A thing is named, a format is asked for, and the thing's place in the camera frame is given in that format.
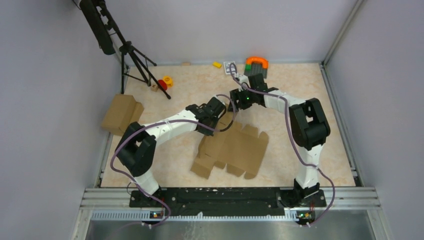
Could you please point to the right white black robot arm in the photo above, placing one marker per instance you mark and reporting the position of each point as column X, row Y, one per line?
column 306, row 123

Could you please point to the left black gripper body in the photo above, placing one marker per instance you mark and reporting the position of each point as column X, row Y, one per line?
column 214, row 121

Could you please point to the folded brown cardboard box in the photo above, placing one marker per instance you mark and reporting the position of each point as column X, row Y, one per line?
column 123, row 111

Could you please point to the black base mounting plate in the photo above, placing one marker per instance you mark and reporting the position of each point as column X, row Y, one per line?
column 227, row 201

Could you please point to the orange arch block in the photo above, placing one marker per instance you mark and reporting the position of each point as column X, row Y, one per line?
column 257, row 60

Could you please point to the grey building baseplate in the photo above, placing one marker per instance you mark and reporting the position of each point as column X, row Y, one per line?
column 256, row 69

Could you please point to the green small block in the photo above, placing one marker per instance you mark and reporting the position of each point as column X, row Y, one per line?
column 247, row 67

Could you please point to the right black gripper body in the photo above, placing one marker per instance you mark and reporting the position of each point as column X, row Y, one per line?
column 248, row 99

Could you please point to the aluminium frame rail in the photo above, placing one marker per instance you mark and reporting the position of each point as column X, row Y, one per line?
column 113, row 204

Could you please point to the yellow small block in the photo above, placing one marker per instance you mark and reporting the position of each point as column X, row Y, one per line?
column 217, row 65

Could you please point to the playing card deck box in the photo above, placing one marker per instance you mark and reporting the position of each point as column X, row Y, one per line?
column 230, row 67

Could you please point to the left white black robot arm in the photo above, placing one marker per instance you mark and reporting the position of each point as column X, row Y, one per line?
column 136, row 149

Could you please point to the red round toy disc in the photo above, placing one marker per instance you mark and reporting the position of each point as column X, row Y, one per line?
column 163, row 84

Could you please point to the brown cardboard box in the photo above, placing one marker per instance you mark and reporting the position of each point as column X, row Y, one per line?
column 123, row 111
column 240, row 150

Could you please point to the black camera tripod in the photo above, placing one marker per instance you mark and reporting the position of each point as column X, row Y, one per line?
column 111, row 40

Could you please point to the yellow round toy disc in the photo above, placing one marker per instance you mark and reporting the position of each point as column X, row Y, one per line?
column 168, row 81

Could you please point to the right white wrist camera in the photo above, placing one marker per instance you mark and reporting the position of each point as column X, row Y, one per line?
column 243, row 80

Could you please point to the small wooden cube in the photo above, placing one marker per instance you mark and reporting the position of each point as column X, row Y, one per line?
column 154, row 88

